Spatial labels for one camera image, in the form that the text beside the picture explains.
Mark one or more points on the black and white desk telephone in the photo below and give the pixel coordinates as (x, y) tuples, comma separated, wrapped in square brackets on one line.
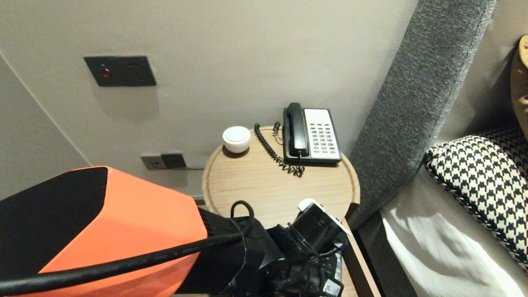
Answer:
[(324, 136)]

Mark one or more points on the black and white wrist camera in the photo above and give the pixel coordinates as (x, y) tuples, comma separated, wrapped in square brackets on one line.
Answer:
[(317, 231)]

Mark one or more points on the black and orange left arm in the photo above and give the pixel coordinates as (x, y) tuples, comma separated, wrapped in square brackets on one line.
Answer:
[(123, 222)]

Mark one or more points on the dark wall switch panel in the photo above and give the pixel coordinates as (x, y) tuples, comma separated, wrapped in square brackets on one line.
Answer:
[(119, 70)]

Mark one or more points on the grey wall socket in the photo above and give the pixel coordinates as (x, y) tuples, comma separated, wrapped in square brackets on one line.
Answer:
[(150, 162)]

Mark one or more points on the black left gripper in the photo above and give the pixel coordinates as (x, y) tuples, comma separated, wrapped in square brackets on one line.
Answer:
[(305, 280)]

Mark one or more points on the grey brown baseboard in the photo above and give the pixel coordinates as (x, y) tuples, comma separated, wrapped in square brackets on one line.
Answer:
[(199, 201)]

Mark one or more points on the beige upholstered headboard panel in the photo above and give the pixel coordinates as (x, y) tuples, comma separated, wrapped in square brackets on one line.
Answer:
[(491, 62)]

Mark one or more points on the black telephone handset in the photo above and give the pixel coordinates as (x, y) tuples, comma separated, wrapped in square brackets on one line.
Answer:
[(296, 128)]

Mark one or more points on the black white houndstooth pillow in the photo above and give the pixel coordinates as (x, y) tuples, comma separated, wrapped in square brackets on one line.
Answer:
[(482, 185)]

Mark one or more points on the tan brown cushion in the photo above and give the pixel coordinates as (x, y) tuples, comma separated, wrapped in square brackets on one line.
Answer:
[(520, 82)]

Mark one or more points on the dark grey bed base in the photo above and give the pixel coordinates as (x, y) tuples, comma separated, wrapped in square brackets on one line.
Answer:
[(379, 264)]

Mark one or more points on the white bedding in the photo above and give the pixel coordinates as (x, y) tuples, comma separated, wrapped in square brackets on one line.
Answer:
[(437, 247)]

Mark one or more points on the round wooden side table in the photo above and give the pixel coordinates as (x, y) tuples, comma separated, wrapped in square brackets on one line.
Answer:
[(268, 185)]

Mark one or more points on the grey fabric headboard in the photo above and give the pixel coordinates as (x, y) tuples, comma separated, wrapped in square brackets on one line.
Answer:
[(412, 103)]

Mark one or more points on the white round bowl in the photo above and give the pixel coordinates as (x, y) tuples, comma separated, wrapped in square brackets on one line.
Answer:
[(236, 138)]

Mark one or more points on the wooden curved-front drawer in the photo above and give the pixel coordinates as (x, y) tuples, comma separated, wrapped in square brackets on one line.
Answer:
[(363, 268)]

